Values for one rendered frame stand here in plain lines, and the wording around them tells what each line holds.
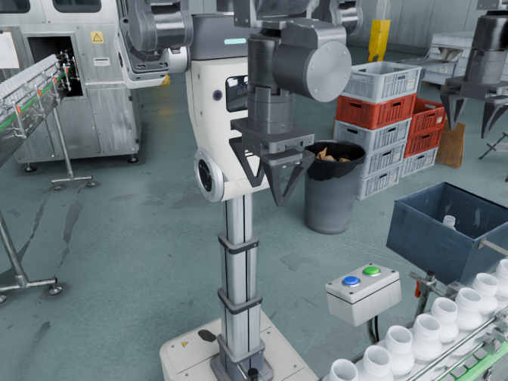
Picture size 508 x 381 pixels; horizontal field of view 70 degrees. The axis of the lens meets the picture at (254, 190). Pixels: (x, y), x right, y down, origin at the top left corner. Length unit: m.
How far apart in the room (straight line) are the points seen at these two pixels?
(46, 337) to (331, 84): 2.21
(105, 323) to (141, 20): 1.88
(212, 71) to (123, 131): 3.28
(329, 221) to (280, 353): 1.34
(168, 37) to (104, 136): 3.44
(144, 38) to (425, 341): 0.71
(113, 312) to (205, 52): 1.78
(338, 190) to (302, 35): 2.34
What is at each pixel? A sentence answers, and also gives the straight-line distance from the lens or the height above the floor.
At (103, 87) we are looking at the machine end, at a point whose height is 0.85.
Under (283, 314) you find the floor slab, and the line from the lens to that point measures 2.24.
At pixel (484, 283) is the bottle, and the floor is 1.16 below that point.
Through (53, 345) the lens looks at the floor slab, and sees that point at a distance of 2.35.
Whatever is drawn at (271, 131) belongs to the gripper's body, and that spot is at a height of 1.49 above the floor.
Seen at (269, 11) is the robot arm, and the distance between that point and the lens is 0.42.
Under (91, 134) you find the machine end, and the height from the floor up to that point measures 0.38.
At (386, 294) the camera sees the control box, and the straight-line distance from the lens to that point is 0.83.
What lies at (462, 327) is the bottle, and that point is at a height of 1.11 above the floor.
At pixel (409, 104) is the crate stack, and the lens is 3.56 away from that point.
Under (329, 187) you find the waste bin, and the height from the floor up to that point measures 0.43.
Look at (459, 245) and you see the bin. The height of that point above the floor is 0.91.
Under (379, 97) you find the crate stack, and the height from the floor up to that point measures 0.94.
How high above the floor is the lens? 1.63
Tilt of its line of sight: 28 degrees down
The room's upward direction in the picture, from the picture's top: straight up
